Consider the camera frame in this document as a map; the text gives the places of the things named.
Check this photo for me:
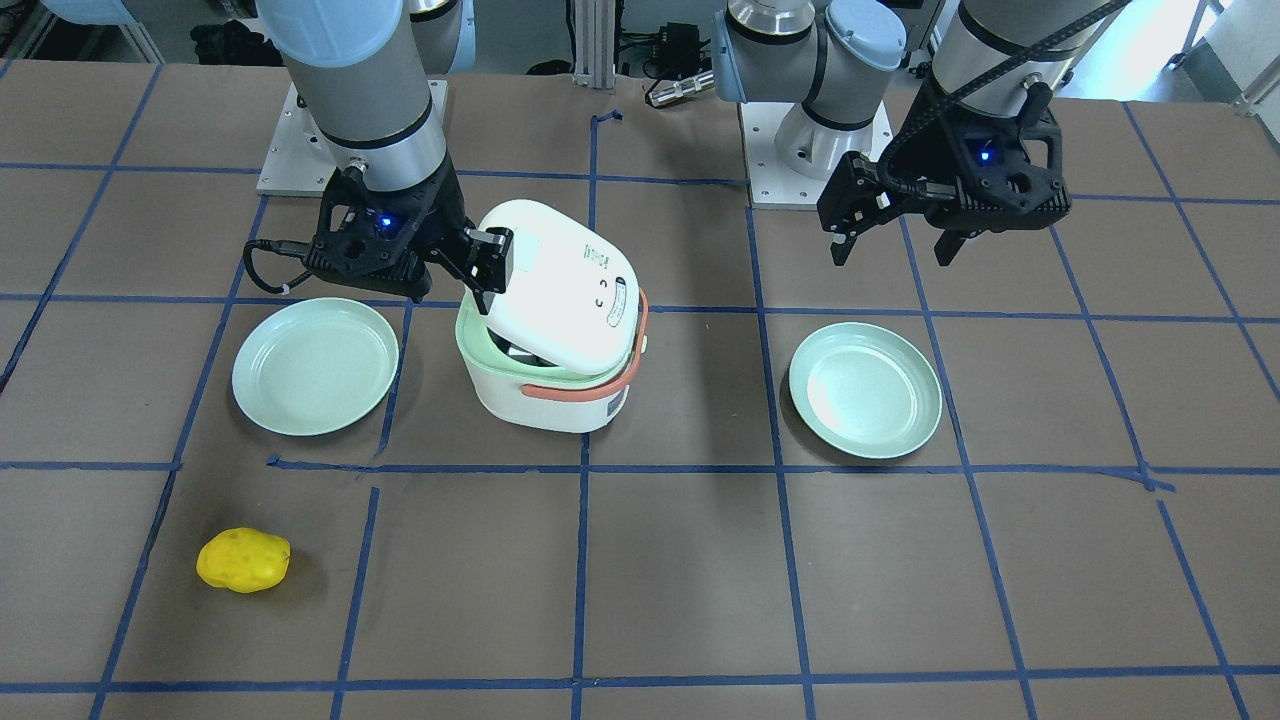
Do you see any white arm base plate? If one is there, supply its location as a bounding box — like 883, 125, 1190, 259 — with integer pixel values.
256, 79, 449, 199

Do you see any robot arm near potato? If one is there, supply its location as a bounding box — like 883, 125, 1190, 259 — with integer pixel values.
242, 1, 513, 313

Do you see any black gripper body near potato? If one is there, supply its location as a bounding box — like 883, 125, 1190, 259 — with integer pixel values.
303, 160, 471, 301

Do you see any white rice cooker orange handle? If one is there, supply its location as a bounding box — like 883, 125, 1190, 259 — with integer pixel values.
454, 199, 649, 433

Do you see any yellow toy potato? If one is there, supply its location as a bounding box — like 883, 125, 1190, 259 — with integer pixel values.
195, 527, 292, 594

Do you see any aluminium frame post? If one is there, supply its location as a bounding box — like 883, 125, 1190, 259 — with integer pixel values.
566, 1, 621, 94

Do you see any green plate far side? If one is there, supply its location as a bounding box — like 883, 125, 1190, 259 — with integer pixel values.
787, 322, 945, 460

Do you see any green plate near potato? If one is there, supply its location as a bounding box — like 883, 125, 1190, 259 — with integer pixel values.
230, 299, 401, 437

